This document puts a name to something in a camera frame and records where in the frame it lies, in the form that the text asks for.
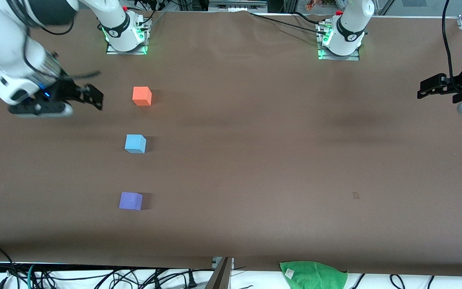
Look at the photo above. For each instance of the brown paper table cover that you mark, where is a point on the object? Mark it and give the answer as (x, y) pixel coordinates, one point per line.
(231, 180)

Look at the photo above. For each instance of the grey aluminium profile bar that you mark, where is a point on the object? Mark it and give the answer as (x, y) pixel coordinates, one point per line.
(221, 277)

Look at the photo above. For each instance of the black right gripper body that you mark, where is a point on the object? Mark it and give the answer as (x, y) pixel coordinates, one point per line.
(65, 89)

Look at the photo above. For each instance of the green microfibre cloth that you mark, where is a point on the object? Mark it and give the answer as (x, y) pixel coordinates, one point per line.
(313, 276)

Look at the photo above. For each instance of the grey metal frame rail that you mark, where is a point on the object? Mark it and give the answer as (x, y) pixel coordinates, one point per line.
(237, 5)

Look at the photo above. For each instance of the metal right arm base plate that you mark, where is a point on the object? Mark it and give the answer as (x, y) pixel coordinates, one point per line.
(112, 49)

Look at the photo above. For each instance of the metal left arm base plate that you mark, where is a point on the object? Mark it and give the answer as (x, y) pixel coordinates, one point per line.
(353, 57)

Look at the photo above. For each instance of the orange foam block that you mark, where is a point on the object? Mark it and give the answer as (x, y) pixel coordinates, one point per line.
(141, 96)

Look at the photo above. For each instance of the purple foam block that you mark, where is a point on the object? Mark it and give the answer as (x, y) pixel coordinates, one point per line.
(130, 201)

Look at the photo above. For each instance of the light blue foam block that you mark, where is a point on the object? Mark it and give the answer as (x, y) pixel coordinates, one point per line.
(135, 143)

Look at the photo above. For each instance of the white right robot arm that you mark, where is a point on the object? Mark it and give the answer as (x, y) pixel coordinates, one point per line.
(2, 44)

